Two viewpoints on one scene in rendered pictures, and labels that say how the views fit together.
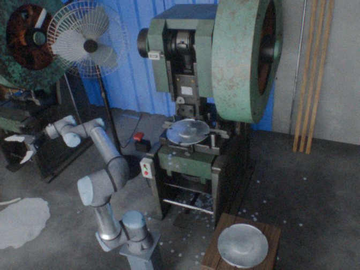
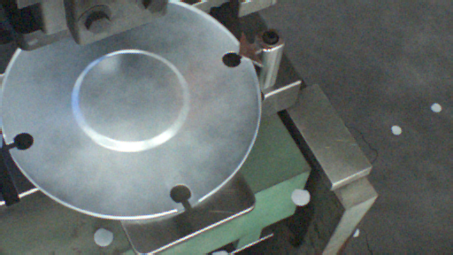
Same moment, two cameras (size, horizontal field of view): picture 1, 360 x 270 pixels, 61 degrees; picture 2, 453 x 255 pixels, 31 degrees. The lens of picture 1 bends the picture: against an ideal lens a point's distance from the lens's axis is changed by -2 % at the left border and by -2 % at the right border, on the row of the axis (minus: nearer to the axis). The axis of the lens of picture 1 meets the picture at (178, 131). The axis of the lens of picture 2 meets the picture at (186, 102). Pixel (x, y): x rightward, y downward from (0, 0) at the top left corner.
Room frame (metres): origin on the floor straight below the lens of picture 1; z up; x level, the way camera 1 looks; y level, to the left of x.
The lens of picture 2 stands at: (1.41, 0.30, 1.56)
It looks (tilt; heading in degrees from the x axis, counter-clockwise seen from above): 59 degrees down; 302
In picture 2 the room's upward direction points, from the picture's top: 5 degrees clockwise
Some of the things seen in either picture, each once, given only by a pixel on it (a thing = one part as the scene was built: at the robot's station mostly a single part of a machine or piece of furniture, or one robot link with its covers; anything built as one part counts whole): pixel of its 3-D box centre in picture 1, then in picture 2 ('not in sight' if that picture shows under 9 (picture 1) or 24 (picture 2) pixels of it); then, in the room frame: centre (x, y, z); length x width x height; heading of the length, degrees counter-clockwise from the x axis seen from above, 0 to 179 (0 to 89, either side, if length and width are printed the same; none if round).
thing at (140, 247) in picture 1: (139, 237); not in sight; (1.12, 0.30, 0.50); 0.15 x 0.15 x 0.10
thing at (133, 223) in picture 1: (134, 224); not in sight; (1.12, 0.30, 0.62); 0.13 x 0.12 x 0.14; 117
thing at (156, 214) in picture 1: (174, 141); not in sight; (2.07, 0.05, 0.45); 0.92 x 0.12 x 0.90; 152
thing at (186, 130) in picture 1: (187, 130); (130, 97); (1.71, -0.06, 0.78); 0.29 x 0.29 x 0.01
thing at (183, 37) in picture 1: (189, 54); not in sight; (1.82, -0.12, 1.27); 0.21 x 0.12 x 0.34; 152
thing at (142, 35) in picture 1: (154, 45); not in sight; (1.95, 0.09, 1.31); 0.22 x 0.12 x 0.22; 152
